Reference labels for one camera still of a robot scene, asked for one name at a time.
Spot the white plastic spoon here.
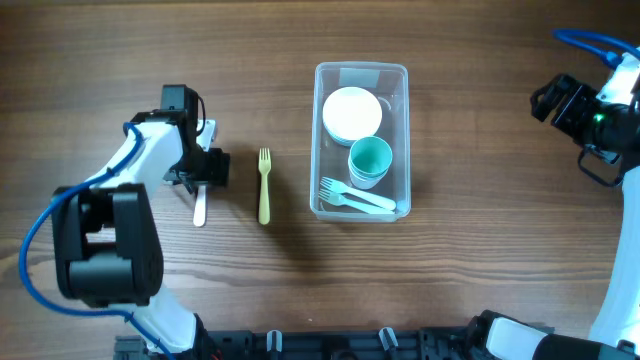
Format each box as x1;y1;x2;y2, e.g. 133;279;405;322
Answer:
193;185;207;227

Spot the light blue plastic fork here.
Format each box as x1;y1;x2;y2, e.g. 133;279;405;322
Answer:
320;177;396;211

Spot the light green plastic fork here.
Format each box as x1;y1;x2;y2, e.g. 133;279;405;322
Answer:
318;190;392;215

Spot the green plastic cup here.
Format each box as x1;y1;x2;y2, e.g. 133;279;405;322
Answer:
348;136;393;177

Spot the blue plastic cup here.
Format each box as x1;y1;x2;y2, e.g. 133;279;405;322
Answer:
349;168;388;190

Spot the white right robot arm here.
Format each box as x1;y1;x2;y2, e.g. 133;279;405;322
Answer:
467;46;639;359

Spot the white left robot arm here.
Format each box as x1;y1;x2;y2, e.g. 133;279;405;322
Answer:
51;84;230;359

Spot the clear plastic container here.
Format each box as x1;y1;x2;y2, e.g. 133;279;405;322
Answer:
310;61;411;222

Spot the yellow plastic fork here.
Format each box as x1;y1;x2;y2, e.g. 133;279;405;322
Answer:
258;148;271;225

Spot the white plate stack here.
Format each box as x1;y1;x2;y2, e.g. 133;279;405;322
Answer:
322;87;382;146

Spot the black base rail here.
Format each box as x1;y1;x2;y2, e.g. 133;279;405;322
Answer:
113;327;481;360

